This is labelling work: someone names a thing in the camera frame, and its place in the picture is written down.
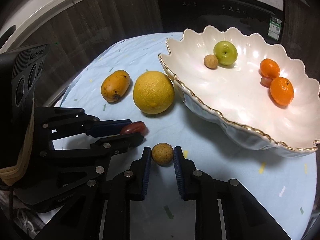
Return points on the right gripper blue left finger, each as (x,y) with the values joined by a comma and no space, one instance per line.
(146,167)

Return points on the dark red jujube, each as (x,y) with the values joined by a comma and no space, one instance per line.
(134,127)

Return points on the black built-in dishwasher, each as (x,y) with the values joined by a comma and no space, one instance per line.
(248,16)

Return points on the tan round longan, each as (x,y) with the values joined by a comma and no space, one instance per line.
(162,153)

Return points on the small red cherry tomato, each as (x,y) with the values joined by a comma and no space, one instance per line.
(266,81)

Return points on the small orange kumquat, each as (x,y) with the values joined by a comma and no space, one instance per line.
(269,68)

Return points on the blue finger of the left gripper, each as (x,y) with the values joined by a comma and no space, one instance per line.
(118,144)
(106,128)

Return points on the yellow brown mango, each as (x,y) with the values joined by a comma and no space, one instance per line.
(115,86)

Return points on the white scalloped gold-rimmed bowl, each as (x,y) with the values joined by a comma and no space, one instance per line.
(234,98)

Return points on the large orange tangerine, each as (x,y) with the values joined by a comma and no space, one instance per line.
(282,91)

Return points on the green apple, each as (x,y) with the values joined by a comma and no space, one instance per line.
(225,52)

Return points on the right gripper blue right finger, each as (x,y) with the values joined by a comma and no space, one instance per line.
(183,170)

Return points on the large yellow citrus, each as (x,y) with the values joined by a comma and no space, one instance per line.
(153,92)

